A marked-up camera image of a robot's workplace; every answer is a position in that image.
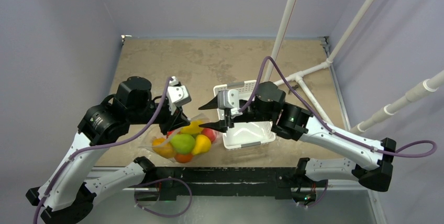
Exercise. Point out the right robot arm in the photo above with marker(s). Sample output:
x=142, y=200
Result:
x=361, y=160

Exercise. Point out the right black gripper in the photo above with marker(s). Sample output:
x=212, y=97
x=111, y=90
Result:
x=228, y=116

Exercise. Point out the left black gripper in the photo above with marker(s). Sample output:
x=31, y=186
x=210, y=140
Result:
x=173, y=122

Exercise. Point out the metal clamp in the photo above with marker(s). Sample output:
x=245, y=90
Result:
x=294, y=87

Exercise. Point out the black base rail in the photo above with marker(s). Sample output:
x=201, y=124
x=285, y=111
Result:
x=275, y=182

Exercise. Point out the white pipe frame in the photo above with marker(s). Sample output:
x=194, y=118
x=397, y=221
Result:
x=311, y=36

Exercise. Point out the orange toy fruit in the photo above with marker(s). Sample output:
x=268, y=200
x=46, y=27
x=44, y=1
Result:
x=183, y=158

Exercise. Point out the orange-yellow potato toy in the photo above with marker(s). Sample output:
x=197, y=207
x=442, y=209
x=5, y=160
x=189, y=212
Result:
x=163, y=148

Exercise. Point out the clear zip top bag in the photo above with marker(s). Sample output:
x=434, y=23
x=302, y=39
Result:
x=152, y=134

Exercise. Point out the yellow mango toy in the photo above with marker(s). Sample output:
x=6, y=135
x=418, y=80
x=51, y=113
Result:
x=193, y=129

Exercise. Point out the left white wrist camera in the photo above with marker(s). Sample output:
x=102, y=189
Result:
x=177, y=94

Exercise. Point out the red apple toy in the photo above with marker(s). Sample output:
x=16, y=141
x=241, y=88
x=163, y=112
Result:
x=212, y=135

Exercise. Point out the white jointed pipe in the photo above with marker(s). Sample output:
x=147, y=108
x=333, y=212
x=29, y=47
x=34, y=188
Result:
x=419, y=91

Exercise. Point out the yellow pear toy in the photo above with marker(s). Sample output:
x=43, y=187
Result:
x=202, y=145

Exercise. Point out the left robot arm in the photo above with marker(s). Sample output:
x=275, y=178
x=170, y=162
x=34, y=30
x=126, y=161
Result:
x=68, y=196

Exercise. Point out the white plastic basket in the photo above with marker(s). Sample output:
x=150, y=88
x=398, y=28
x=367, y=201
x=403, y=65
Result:
x=245, y=134

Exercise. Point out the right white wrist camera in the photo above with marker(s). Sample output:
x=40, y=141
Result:
x=229, y=103

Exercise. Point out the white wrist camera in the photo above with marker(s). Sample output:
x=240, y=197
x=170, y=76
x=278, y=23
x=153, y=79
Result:
x=229, y=103
x=177, y=94

